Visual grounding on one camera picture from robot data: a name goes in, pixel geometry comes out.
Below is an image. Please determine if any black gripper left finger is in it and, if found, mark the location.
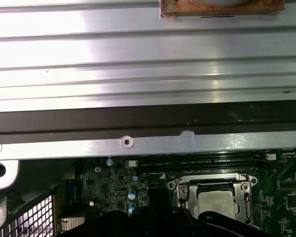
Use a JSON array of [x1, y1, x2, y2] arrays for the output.
[[61, 189, 159, 237]]

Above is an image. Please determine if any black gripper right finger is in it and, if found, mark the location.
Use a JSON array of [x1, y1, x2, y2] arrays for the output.
[[158, 189, 264, 237]]

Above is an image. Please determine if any metal socket cover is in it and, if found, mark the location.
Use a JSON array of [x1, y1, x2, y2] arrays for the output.
[[178, 182, 253, 224]]

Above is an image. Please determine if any silver square CPU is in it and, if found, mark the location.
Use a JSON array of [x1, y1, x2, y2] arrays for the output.
[[197, 190, 240, 219]]

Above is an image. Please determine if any CPU socket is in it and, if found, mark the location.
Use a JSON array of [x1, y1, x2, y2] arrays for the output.
[[167, 171, 259, 227]]

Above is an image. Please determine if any black RAM slot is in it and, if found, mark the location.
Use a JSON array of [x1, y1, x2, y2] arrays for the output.
[[138, 164, 264, 173], [128, 153, 276, 166]]

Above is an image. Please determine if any black open PC case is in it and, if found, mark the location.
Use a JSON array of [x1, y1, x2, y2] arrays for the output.
[[0, 101, 296, 237]]

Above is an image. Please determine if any green motherboard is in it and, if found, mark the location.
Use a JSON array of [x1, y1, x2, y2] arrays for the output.
[[54, 148, 296, 237]]

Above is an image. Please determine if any brown square base plate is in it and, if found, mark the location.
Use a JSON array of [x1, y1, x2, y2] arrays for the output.
[[159, 0, 286, 19]]

